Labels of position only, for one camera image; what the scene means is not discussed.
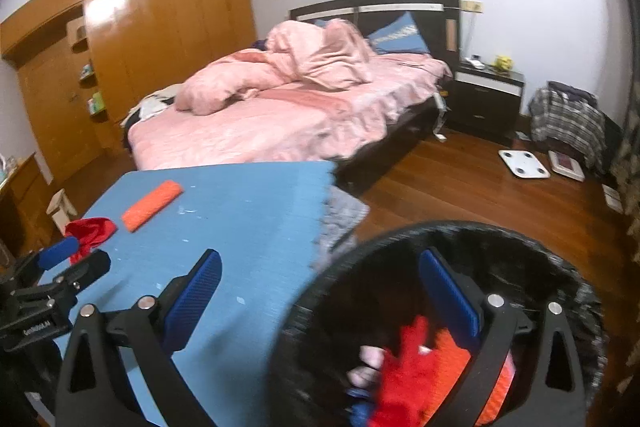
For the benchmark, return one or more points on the dark nightstand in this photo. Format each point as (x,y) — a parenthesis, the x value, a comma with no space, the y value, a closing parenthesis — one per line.
(485,102)

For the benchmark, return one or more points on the pale pink sock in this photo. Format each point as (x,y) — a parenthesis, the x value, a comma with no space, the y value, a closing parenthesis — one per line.
(370,357)

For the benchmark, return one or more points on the blue table mat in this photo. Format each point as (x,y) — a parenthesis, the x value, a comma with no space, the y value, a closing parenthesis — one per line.
(240,217)

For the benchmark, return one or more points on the blue pillow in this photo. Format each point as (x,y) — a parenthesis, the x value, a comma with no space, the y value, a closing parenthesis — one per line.
(400,34)

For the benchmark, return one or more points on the white booklet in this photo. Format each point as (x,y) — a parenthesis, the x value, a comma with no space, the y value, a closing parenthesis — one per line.
(613,198)

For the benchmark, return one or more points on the wooden dresser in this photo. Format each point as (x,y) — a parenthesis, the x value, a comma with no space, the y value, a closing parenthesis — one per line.
(25,192)

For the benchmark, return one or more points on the wooden wardrobe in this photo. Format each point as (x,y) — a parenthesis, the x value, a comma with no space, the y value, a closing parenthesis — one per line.
(165,32)

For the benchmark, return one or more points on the white and red flat box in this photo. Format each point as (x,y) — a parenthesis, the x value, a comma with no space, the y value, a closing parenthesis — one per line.
(565,164)

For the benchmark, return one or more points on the small red cloth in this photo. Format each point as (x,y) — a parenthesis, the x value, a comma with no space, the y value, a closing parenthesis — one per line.
(95,229)

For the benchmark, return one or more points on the red fleece cloth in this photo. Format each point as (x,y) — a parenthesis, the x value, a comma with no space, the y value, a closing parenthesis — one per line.
(405,382)

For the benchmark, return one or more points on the plaid cloth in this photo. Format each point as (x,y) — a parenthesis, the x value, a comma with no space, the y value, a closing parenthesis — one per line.
(565,122)

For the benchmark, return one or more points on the white bathroom scale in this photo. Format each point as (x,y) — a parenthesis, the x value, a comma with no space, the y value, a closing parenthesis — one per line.
(523,163)

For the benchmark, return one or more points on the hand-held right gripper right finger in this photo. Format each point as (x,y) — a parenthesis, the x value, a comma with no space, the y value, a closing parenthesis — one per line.
(450,292)

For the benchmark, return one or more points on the dark wooden headboard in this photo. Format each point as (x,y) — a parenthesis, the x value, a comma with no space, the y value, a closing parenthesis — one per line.
(380,2)

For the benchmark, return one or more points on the orange waffle cloth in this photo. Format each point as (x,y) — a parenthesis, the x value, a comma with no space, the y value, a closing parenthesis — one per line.
(450,377)
(152,206)

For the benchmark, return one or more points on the pink duvet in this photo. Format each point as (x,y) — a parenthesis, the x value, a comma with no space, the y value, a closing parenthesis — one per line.
(310,57)

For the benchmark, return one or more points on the pink bed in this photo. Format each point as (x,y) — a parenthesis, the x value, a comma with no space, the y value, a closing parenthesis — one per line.
(260,127)

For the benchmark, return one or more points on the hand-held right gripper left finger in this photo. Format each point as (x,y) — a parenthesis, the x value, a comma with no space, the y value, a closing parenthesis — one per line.
(192,302)

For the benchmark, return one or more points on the yellow toy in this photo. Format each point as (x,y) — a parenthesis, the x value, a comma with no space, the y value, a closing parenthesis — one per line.
(502,63)

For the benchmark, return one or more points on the white wooden stool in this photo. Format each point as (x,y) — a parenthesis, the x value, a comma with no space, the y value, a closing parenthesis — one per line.
(60,207)

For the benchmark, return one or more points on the pile of clothes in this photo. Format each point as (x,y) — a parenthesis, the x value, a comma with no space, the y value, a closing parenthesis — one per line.
(150,107)

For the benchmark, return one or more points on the black-lined trash bin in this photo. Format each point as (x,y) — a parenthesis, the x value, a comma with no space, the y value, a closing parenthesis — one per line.
(380,287)

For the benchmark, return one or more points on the white bedside device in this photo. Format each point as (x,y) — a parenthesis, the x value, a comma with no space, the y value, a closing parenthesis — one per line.
(473,63)

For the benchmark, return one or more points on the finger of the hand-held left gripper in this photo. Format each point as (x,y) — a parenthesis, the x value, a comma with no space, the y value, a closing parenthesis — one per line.
(57,252)
(92,267)

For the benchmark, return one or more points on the grey fluffy rug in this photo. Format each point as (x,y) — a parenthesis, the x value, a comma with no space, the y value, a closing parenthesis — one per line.
(340,217)

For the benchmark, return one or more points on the blue plastic bag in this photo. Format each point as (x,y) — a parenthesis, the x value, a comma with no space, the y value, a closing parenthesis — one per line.
(360,414)

